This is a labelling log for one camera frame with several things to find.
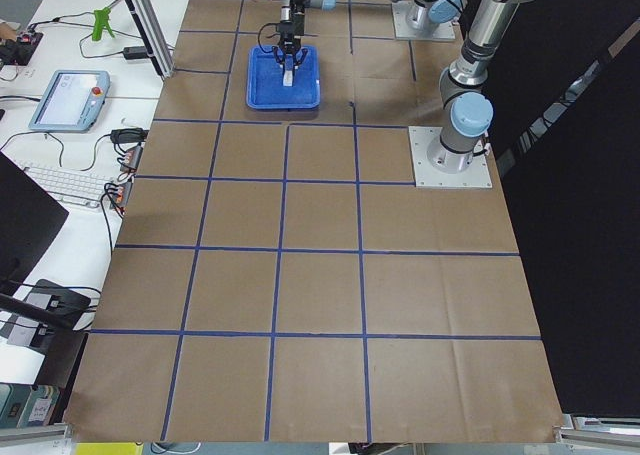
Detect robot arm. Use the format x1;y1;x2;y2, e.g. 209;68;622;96
392;0;464;30
392;0;534;174

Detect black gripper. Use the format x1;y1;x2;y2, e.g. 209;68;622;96
272;19;308;69

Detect black monitor stand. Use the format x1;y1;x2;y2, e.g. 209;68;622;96
1;284;93;330

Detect white block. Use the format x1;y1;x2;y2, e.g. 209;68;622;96
283;71;294;87

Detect blue plastic tray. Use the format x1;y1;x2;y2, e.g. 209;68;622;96
245;45;323;111

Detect aluminium frame post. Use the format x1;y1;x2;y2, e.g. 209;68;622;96
124;0;174;80

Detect black power adapter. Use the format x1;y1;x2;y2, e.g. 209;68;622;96
122;46;148;60

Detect black monitor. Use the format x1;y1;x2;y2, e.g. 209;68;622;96
1;154;69;296

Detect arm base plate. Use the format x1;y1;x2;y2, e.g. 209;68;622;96
392;1;457;42
408;126;493;190

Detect teach pendant tablet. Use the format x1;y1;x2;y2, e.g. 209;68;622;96
28;70;111;133

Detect green clamp tool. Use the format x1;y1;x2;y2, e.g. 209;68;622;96
91;7;115;42

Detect white keyboard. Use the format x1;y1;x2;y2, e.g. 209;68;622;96
15;161;118;209

